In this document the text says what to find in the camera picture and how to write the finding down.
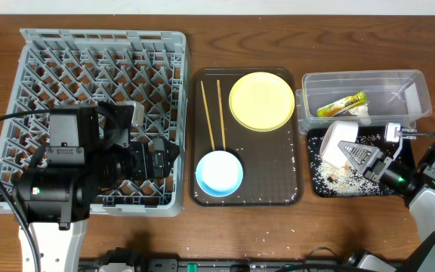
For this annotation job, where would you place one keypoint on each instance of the right wooden chopstick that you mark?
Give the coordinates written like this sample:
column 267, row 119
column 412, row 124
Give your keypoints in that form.
column 221, row 112

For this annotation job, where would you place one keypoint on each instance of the left wooden chopstick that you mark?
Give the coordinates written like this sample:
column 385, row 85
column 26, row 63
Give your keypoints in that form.
column 210, row 132

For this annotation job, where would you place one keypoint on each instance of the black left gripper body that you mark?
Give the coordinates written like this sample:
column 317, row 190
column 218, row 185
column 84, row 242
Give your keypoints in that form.
column 140, row 171

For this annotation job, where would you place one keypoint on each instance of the black waste tray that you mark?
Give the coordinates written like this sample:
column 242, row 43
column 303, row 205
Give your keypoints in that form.
column 373, row 136

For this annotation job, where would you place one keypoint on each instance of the pile of rice scraps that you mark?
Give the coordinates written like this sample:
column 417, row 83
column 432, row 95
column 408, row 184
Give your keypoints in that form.
column 344, row 182

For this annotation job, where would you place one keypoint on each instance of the white bowl with food scraps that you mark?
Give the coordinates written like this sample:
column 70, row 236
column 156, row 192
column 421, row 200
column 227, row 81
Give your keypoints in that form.
column 338, row 131

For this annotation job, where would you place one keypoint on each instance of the dark brown serving tray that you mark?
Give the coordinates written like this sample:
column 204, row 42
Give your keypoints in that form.
column 271, row 160

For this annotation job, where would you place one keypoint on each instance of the green snack wrapper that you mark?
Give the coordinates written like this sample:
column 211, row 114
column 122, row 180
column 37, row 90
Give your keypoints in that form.
column 342, row 105

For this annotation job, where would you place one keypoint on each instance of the light blue bowl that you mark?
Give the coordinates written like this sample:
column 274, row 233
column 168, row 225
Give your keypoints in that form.
column 219, row 173

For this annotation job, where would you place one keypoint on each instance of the yellow round plate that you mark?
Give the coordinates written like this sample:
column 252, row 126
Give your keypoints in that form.
column 261, row 101

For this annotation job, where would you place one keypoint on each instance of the grey plastic dishwasher rack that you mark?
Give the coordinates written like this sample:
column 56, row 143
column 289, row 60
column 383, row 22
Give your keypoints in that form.
column 68, row 67

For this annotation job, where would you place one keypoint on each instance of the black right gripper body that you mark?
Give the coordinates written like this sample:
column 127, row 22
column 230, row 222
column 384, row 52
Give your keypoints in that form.
column 379, row 166

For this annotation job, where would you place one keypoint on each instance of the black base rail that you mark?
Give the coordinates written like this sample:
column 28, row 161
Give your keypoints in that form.
column 121, row 259

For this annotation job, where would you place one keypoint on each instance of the wooden chopstick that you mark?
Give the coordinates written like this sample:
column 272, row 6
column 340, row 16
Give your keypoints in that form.
column 221, row 112
column 210, row 132

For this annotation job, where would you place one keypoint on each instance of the clear plastic waste bin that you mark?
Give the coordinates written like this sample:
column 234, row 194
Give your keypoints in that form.
column 393, row 96

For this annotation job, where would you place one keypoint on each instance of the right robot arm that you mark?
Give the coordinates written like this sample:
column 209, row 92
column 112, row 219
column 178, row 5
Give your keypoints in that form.
column 416, row 185

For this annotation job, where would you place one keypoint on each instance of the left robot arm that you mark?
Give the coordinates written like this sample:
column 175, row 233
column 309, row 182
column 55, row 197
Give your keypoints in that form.
column 90, row 150

